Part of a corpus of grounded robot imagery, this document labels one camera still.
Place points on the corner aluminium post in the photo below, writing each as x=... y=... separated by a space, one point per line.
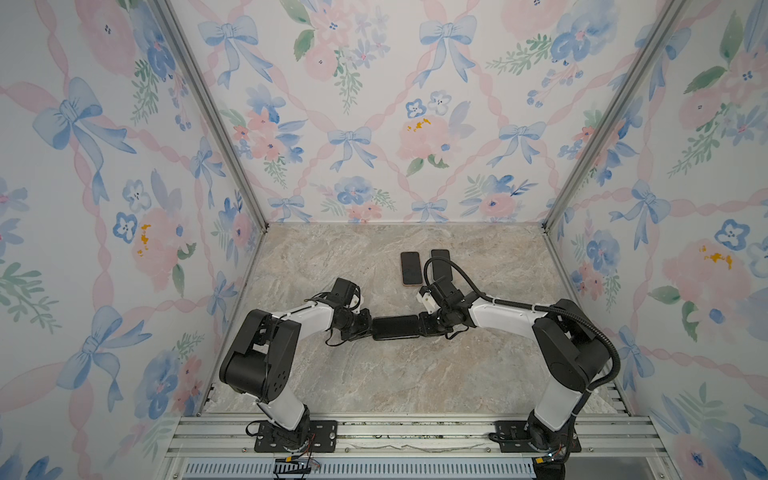
x=179 y=46
x=642 y=64

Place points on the right corner aluminium post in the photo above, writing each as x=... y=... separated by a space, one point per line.
x=642 y=64

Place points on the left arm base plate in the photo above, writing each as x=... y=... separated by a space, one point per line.
x=315 y=436

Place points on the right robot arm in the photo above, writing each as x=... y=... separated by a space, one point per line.
x=579 y=357

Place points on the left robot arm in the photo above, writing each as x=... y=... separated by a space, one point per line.
x=260 y=358

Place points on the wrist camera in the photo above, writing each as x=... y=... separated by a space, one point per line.
x=441 y=294
x=345 y=293

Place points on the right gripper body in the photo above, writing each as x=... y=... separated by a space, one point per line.
x=443 y=323

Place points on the white-edged black phone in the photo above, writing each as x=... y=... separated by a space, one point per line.
x=396 y=327

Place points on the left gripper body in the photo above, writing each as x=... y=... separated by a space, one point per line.
x=347 y=326

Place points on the purple-edged black phone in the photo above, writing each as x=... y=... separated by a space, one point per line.
x=411 y=268

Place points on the aluminium front rail frame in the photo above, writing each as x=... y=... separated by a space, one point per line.
x=409 y=446

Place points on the blue-edged black phone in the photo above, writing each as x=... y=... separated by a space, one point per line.
x=441 y=270

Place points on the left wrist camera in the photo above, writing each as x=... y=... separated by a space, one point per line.
x=345 y=293

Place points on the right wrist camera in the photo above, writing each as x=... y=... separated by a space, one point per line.
x=441 y=294

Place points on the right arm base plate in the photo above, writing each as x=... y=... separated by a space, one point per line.
x=520 y=436

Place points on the left corner aluminium post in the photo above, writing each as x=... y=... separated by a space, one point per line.
x=179 y=46

